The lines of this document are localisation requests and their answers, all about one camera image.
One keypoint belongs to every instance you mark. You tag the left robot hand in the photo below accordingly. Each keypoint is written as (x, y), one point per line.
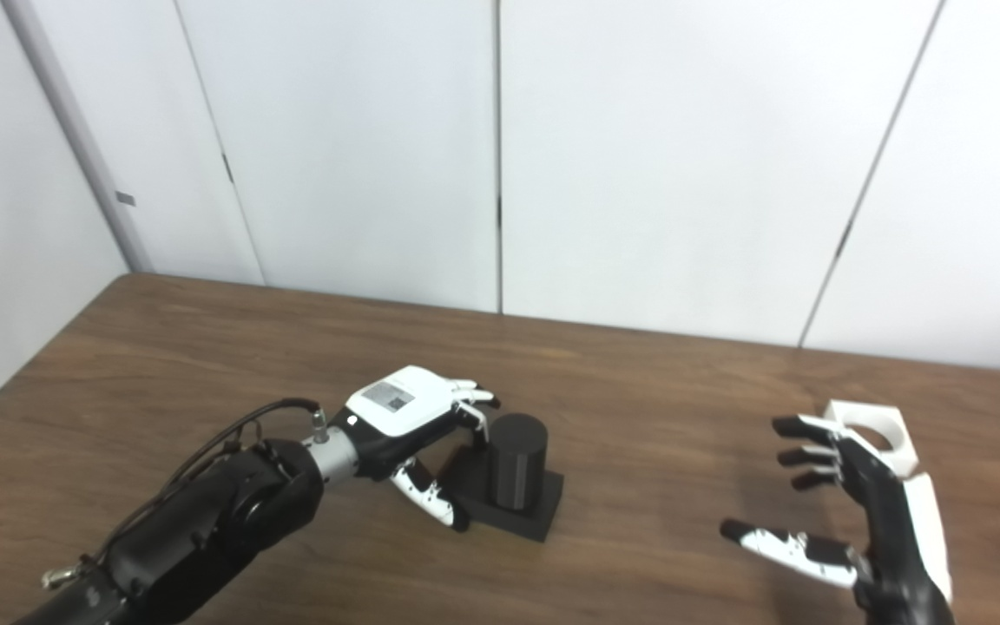
(396, 404)

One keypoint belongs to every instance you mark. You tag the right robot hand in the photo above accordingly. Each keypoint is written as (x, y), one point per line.
(891, 529)

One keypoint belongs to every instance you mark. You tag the white square piece with hole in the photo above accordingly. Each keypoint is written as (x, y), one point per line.
(899, 456)

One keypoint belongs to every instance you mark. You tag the black cylindrical peg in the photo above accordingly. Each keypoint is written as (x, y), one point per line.
(517, 464)

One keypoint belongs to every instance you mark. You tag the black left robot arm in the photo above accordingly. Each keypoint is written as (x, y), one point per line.
(205, 521)

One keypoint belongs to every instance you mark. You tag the grey wall post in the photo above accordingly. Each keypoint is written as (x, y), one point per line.
(75, 130)

